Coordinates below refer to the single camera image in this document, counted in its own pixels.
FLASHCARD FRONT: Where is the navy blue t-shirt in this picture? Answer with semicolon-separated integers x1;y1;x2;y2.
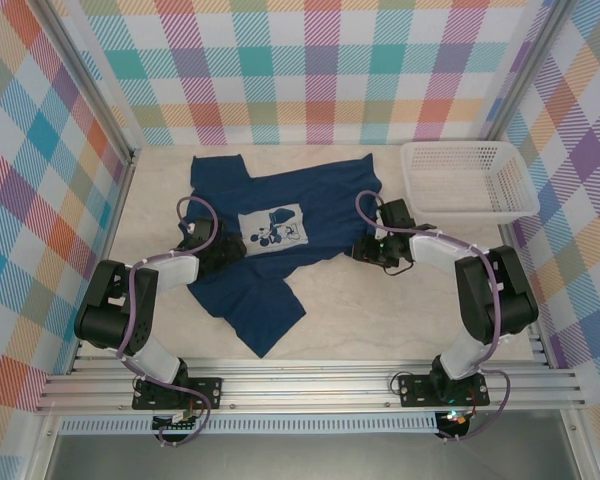
178;152;385;360

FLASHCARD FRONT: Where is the white perforated plastic basket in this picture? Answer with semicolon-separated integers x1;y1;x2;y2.
399;141;540;226

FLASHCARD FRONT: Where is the small circuit board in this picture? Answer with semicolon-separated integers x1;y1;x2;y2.
152;410;201;432
438;408;474;432

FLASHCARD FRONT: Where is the grey sheet metal panel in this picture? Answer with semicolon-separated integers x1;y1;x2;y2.
44;432;581;480

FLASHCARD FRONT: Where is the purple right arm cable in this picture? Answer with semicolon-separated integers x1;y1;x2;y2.
354;189;512;444

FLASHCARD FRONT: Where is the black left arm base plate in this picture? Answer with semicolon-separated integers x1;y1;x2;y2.
132;377;225;412

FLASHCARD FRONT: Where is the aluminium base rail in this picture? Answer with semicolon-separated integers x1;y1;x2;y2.
34;357;587;415

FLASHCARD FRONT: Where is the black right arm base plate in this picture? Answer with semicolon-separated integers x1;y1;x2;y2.
397;374;491;409

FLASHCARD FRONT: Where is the aluminium frame post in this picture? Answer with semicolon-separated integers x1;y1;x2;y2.
482;0;579;151
32;0;144;166

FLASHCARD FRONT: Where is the white slotted cable duct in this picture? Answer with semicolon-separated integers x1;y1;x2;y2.
59;412;439;436

